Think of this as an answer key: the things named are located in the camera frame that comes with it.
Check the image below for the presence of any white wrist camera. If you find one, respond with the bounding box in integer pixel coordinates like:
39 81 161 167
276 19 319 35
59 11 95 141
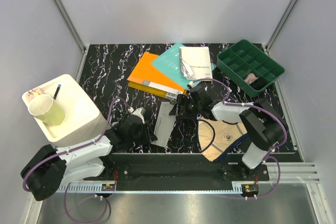
187 80 203 89
128 107 145 121

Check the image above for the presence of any pink sticky note pad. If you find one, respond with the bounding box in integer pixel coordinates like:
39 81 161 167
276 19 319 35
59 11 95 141
25 87 44 103

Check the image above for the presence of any pink rolled underwear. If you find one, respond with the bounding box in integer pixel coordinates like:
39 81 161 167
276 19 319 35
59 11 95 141
244 73 258 84

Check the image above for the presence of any yellow binder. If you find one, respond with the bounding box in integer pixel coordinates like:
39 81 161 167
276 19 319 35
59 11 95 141
128 80 187 101

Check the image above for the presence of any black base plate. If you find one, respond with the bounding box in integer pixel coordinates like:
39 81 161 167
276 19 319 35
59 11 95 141
87 153 269 193

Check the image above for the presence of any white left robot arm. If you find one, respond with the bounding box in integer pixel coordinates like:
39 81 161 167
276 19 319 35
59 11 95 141
20 114 158 201

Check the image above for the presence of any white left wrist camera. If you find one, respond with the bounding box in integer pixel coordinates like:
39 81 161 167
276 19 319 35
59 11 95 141
128 107 145 121

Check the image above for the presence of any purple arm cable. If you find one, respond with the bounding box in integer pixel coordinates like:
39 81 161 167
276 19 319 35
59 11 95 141
187 78 287 200
20 97 134 221

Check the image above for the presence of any white Canon safety booklet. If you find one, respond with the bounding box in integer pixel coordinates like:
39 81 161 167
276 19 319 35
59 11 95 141
179 46 213 80

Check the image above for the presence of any green paper cup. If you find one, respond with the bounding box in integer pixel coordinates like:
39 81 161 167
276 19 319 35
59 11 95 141
28 94 65 126

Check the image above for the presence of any blue black pen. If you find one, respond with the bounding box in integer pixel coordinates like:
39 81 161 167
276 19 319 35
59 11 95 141
53 84 61 100

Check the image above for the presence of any orange folder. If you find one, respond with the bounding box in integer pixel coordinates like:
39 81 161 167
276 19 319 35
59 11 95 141
127 52 185 91

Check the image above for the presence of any teal plastic board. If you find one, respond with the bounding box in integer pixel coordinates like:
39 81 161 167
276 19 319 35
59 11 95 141
152 44 213 90

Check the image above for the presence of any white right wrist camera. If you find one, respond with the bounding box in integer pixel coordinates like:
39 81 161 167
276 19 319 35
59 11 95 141
187 80 203 89

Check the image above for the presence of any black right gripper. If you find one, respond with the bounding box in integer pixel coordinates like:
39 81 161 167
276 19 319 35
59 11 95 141
169 94 202 121

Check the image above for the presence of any cream plastic bin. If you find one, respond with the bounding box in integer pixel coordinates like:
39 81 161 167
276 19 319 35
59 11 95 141
22 74 107 147

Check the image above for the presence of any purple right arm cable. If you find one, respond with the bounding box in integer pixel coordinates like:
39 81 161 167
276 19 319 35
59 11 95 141
187 78 287 200

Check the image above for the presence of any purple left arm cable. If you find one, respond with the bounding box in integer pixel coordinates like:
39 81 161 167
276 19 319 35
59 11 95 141
20 97 134 221

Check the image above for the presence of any green compartment tray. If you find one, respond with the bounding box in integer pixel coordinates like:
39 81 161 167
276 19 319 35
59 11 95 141
216 39 285 98

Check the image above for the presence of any grey underwear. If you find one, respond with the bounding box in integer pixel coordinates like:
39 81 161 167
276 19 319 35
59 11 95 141
152 102 176 148

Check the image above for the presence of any beige underwear navy trim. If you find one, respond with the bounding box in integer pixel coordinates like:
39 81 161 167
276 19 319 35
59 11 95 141
197 118 250 162

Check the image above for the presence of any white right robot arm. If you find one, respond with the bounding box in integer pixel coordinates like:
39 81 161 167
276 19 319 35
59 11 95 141
169 86 288 180

